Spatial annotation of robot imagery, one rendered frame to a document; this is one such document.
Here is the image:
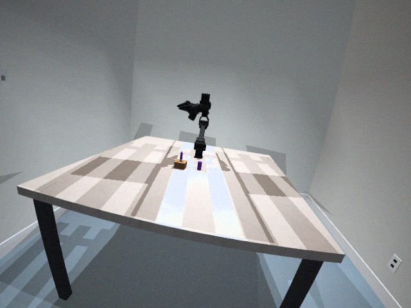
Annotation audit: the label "tan wooden block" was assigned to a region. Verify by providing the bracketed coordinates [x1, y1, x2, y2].
[173, 159, 187, 170]

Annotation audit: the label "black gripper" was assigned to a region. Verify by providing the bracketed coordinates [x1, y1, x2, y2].
[177, 101, 202, 116]

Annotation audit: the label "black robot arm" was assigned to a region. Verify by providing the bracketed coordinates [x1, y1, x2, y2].
[188, 93, 211, 158]

